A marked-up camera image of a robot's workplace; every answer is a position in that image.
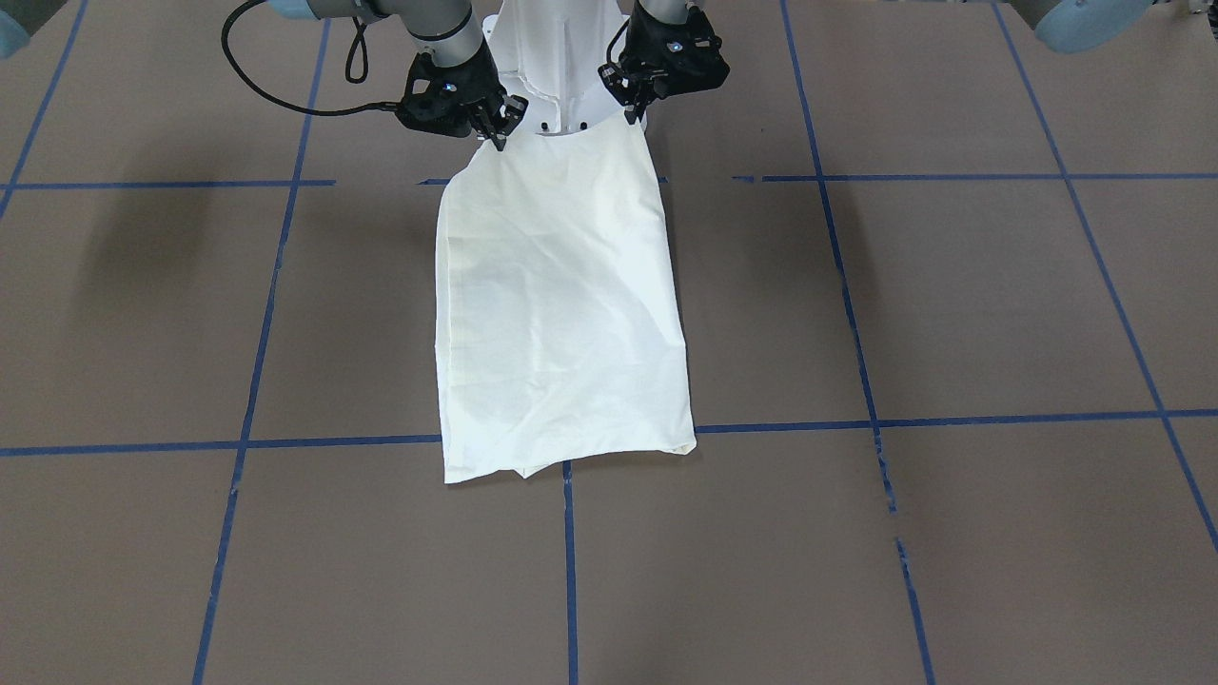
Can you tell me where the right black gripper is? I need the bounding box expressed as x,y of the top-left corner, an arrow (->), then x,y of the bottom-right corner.
393,45 -> 529,152

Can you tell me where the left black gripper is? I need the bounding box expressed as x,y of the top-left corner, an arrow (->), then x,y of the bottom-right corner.
598,5 -> 731,126

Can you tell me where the cream long-sleeve cat shirt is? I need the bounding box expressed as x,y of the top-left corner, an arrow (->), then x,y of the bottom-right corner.
435,115 -> 697,484

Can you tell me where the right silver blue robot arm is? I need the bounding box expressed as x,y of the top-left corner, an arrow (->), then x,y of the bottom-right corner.
219,1 -> 529,151

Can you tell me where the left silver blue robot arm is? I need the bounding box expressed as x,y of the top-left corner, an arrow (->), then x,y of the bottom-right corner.
598,1 -> 1152,126

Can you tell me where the white camera pedestal column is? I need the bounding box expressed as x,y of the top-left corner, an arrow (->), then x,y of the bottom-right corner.
481,1 -> 628,135

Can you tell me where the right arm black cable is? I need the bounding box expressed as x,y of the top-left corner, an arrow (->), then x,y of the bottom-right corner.
220,0 -> 401,119

